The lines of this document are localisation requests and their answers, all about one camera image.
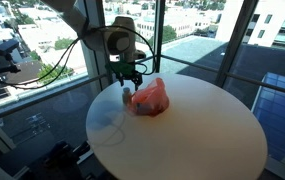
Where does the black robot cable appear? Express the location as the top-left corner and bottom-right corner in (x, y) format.
(0, 25), (157, 91)

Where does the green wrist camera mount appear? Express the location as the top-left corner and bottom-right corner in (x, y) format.
(104, 60), (137, 79)

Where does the black camera on stand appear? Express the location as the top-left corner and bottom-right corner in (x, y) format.
(0, 38), (22, 80)

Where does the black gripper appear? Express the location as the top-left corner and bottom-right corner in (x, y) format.
(115, 67), (144, 92)

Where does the orange plastic bag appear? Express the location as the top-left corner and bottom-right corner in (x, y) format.
(127, 77), (170, 118)

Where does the dark window railing bar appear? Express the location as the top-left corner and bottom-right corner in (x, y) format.
(0, 54), (285, 126)

